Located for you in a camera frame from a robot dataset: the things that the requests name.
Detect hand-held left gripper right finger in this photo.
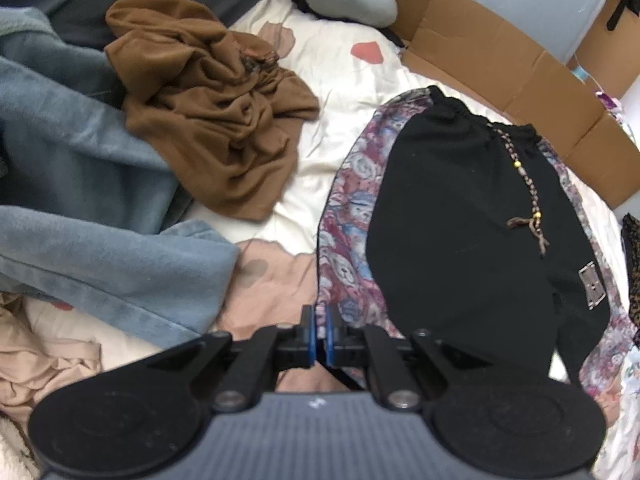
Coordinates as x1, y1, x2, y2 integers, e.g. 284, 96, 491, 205
324, 304, 498, 413

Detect brown cloth garment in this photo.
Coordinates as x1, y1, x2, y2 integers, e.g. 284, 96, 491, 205
104, 0, 321, 222

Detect blue denim garment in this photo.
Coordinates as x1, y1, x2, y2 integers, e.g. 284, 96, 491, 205
0, 6, 242, 350

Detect flattened cardboard box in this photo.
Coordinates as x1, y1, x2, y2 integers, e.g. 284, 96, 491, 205
352, 0, 640, 210

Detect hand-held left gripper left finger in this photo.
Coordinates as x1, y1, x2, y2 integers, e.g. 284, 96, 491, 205
148, 305, 318, 413

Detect beige cloth garment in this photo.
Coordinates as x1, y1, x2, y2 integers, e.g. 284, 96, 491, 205
0, 292, 104, 427

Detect floral printed garment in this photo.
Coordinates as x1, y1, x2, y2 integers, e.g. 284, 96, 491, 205
316, 87, 640, 427

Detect leopard print cloth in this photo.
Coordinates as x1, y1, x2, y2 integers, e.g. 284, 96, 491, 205
621, 212, 640, 349

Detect black strap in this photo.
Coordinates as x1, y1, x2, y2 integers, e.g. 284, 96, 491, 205
606, 0, 634, 32

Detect cream bed sheet red hearts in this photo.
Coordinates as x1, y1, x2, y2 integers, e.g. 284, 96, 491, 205
0, 0, 640, 480

